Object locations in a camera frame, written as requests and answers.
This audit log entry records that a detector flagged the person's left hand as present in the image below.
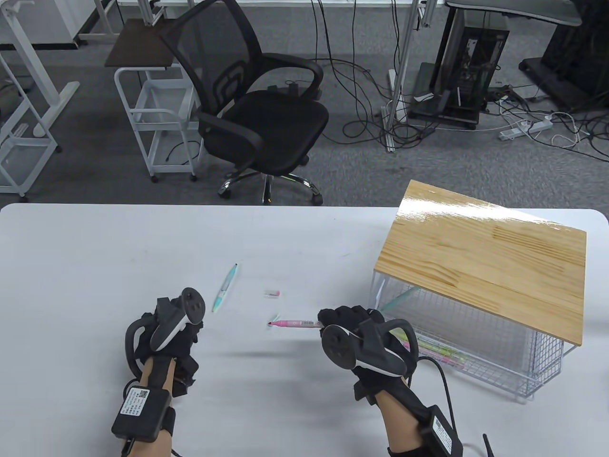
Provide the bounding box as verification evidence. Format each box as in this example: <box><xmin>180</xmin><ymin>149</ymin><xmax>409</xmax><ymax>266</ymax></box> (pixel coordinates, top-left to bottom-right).
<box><xmin>133</xmin><ymin>312</ymin><xmax>205</xmax><ymax>377</ymax></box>

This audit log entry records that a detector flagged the person's right hand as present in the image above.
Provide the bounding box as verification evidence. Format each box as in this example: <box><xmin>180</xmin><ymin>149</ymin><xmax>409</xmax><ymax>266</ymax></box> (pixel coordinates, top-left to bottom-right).
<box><xmin>318</xmin><ymin>306</ymin><xmax>419</xmax><ymax>399</ymax></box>

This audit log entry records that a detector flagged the white wire basket wooden top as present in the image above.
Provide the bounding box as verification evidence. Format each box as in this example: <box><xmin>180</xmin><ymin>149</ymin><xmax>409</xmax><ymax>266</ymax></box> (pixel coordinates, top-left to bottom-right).
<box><xmin>364</xmin><ymin>179</ymin><xmax>588</xmax><ymax>404</ymax></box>

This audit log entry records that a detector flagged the person's right forearm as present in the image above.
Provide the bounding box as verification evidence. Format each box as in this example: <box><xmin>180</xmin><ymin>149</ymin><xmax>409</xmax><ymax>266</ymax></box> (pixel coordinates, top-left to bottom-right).
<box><xmin>378</xmin><ymin>381</ymin><xmax>464</xmax><ymax>457</ymax></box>

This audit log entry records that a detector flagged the person's left forearm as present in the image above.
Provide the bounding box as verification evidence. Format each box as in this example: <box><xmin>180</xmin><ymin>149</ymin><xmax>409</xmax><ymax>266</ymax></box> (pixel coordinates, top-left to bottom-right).
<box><xmin>121</xmin><ymin>356</ymin><xmax>180</xmax><ymax>457</ymax></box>

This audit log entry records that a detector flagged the grey black hand tracker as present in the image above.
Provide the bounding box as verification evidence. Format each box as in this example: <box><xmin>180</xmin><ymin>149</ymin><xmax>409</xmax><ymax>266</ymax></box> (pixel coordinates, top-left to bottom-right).
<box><xmin>125</xmin><ymin>287</ymin><xmax>206</xmax><ymax>378</ymax></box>
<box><xmin>321</xmin><ymin>318</ymin><xmax>420</xmax><ymax>378</ymax></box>

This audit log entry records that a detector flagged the black wrist-worn box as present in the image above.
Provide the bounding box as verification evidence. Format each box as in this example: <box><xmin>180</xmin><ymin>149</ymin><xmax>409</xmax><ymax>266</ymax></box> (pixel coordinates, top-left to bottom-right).
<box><xmin>112</xmin><ymin>387</ymin><xmax>177</xmax><ymax>443</ymax></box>
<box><xmin>421</xmin><ymin>405</ymin><xmax>464</xmax><ymax>457</ymax></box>

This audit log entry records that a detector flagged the black mesh office chair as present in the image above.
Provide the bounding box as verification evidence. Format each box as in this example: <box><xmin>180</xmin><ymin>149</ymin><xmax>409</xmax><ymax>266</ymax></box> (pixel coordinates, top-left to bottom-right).
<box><xmin>158</xmin><ymin>0</ymin><xmax>330</xmax><ymax>206</ymax></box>

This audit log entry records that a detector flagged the white power strip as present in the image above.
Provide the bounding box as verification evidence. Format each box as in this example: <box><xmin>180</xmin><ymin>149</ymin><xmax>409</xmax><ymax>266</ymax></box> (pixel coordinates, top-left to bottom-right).
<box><xmin>498</xmin><ymin>119</ymin><xmax>554</xmax><ymax>141</ymax></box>

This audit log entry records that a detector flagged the white standing desk leg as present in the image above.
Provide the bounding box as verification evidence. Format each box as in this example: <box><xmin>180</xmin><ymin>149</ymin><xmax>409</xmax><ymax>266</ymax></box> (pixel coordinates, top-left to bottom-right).
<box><xmin>0</xmin><ymin>0</ymin><xmax>80</xmax><ymax>139</ymax></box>

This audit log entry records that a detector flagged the black computer tower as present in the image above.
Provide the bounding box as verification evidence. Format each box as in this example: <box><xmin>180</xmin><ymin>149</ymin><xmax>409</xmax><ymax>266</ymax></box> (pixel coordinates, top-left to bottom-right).
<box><xmin>408</xmin><ymin>9</ymin><xmax>511</xmax><ymax>131</ymax></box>

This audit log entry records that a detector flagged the white cart with brown top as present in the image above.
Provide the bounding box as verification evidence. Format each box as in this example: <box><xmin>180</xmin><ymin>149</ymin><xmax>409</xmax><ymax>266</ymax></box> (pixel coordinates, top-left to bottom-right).
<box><xmin>105</xmin><ymin>19</ymin><xmax>201</xmax><ymax>184</ymax></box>

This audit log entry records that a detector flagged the black stand base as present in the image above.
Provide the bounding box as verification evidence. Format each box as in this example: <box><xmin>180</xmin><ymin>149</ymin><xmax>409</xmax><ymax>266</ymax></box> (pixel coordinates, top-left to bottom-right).
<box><xmin>519</xmin><ymin>0</ymin><xmax>609</xmax><ymax>113</ymax></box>

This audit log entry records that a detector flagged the white cabinet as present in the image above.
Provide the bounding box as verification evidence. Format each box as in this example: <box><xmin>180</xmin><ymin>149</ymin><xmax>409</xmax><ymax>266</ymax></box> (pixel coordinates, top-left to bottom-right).
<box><xmin>19</xmin><ymin>0</ymin><xmax>119</xmax><ymax>49</ymax></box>

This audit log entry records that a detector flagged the grey desk top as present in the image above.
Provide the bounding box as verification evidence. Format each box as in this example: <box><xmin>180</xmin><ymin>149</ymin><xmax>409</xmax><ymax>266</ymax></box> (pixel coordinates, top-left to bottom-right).
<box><xmin>445</xmin><ymin>0</ymin><xmax>583</xmax><ymax>27</ymax></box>

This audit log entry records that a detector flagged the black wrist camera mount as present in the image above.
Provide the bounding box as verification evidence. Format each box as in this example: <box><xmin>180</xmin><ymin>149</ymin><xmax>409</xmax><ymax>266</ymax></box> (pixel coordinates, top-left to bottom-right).
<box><xmin>353</xmin><ymin>378</ymin><xmax>377</xmax><ymax>403</ymax></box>
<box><xmin>172</xmin><ymin>355</ymin><xmax>199</xmax><ymax>398</ymax></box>

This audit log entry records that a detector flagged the aluminium frame leg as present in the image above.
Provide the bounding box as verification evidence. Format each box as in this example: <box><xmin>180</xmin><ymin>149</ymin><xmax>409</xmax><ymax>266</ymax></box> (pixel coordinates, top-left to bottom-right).
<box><xmin>382</xmin><ymin>0</ymin><xmax>427</xmax><ymax>154</ymax></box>

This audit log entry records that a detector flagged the tangle of black floor cables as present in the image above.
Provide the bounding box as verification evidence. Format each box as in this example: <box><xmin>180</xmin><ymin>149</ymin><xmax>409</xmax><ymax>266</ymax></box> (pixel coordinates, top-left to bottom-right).
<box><xmin>312</xmin><ymin>0</ymin><xmax>609</xmax><ymax>160</ymax></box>

